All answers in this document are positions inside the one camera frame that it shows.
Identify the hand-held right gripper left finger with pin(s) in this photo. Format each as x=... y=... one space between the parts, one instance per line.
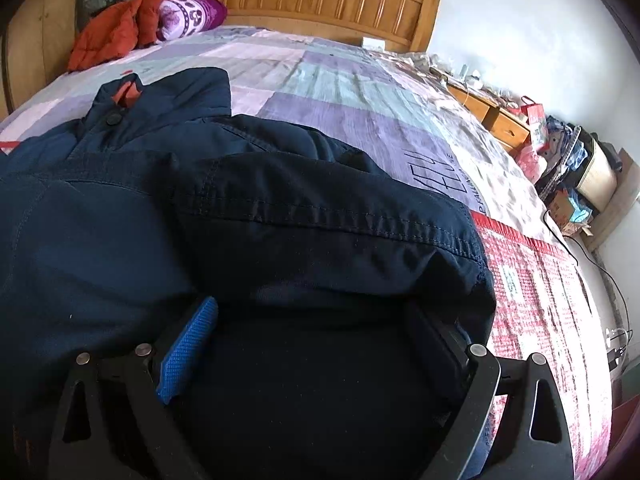
x=187 y=345

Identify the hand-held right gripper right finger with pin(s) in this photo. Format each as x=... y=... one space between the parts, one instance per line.
x=452 y=352

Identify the navy blue jacket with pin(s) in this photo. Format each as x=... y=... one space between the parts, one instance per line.
x=250 y=210

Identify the pile of blue clothes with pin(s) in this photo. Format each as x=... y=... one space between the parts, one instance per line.
x=567 y=150

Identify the red checked mat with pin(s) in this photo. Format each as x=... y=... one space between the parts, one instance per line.
x=540 y=300

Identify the black charger plug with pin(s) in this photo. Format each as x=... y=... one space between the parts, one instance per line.
x=616 y=352

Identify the cardboard box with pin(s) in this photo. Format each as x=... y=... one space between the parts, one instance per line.
x=567 y=212

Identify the beige woven basket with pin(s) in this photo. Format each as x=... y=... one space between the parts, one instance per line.
x=597 y=172

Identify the wooden nightstand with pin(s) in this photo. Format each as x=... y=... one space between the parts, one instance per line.
x=505 y=122

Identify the red gift bag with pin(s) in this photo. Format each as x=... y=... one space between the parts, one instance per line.
x=534 y=115

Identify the patchwork pastel bedsheet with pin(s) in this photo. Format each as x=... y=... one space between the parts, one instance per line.
x=350 y=100

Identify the orange jacket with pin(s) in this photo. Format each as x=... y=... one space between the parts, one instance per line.
x=105 y=35

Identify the purple patterned pillow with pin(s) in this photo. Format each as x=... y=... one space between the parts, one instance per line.
x=192 y=15

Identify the wooden wardrobe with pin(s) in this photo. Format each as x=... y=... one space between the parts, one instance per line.
x=40 y=35

